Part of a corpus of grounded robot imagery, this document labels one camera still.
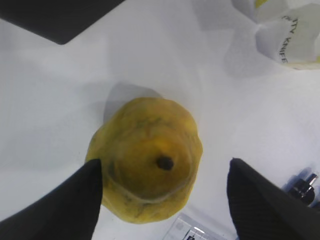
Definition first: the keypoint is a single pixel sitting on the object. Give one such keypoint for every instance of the black square pen holder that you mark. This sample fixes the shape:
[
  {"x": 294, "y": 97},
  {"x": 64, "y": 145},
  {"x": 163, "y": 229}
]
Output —
[{"x": 56, "y": 20}]

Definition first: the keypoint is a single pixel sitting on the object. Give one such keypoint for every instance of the yellow white waste paper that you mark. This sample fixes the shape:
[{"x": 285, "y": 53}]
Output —
[{"x": 288, "y": 30}]

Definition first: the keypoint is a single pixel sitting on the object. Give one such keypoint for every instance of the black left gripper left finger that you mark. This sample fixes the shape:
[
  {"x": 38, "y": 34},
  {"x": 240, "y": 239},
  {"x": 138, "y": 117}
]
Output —
[{"x": 69, "y": 212}]

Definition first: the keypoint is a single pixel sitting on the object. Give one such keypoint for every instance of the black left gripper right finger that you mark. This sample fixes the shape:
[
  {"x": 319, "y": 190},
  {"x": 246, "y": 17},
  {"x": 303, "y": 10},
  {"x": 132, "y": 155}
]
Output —
[{"x": 261, "y": 211}]

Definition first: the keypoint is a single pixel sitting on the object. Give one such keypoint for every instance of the clear plastic ruler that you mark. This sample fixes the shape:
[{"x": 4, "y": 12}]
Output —
[{"x": 185, "y": 228}]

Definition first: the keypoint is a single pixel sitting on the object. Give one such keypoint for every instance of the black pen across ruler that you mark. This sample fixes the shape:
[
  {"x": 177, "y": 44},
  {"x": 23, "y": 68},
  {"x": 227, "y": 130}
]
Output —
[{"x": 301, "y": 186}]

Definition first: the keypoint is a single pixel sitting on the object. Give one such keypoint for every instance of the yellow pear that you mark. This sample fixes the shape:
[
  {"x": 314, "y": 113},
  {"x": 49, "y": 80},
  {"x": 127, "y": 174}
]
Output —
[{"x": 150, "y": 153}]

